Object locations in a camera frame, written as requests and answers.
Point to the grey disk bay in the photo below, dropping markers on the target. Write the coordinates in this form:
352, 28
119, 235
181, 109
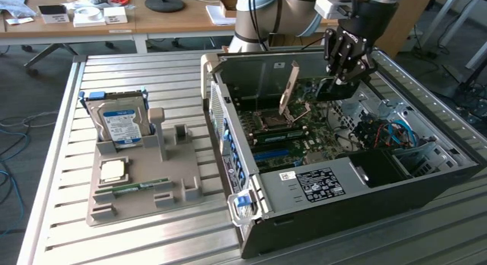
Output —
429, 159

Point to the white table leg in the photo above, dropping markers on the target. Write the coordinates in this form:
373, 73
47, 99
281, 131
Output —
456, 21

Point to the black open PC case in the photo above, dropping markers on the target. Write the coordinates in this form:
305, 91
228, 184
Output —
341, 219

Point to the orange small item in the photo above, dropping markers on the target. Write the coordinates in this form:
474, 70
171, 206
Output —
119, 0

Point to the wooden desk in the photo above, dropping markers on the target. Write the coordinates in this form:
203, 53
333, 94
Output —
56, 31

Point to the cardboard box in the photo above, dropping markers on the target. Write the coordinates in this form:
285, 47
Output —
228, 3

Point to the white box with black top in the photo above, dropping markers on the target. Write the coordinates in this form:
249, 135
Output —
53, 14

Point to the green motherboard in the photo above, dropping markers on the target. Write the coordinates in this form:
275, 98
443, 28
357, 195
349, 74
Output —
323, 136

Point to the CPU socket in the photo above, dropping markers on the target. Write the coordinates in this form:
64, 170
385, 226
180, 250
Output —
272, 122

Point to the silver chipset heatsink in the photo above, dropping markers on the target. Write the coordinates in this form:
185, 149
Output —
313, 159

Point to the grey parts rack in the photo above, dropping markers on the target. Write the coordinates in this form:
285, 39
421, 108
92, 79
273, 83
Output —
152, 171

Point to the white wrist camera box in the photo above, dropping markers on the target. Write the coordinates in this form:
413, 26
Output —
328, 5

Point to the green RAM stick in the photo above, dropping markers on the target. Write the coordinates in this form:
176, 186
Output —
132, 187

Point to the silver CPU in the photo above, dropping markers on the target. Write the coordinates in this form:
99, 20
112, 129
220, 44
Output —
113, 171

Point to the small red white card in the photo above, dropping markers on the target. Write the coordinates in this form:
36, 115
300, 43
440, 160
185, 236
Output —
19, 21

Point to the black lamp base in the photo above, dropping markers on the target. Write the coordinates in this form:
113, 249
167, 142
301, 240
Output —
165, 5

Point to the grey power supply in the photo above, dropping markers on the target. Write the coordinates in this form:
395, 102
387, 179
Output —
288, 191

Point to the white paper stack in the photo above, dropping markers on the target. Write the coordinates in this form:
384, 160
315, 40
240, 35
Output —
219, 17

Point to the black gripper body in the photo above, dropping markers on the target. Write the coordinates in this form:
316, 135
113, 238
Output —
371, 22

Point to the RAM stick with white label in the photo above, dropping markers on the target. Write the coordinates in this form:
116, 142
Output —
279, 137

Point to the hard disk with blue caddy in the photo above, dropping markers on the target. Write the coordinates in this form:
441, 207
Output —
117, 125

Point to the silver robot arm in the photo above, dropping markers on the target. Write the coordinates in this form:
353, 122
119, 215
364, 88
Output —
259, 20

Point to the blue case latch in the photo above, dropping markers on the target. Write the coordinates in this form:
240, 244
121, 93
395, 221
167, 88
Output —
244, 202

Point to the blue expansion slot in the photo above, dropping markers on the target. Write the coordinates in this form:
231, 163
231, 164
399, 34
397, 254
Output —
269, 156

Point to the metal drive cage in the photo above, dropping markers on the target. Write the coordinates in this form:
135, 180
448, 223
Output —
357, 111

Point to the green graphics card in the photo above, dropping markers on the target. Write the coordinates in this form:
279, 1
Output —
336, 92

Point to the clear plastic bag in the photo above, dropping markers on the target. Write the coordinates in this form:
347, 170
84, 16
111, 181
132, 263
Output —
15, 4

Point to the white tape roll on box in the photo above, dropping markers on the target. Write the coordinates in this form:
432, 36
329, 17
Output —
89, 15

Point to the plain white box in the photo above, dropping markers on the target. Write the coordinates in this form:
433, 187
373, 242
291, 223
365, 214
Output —
115, 15

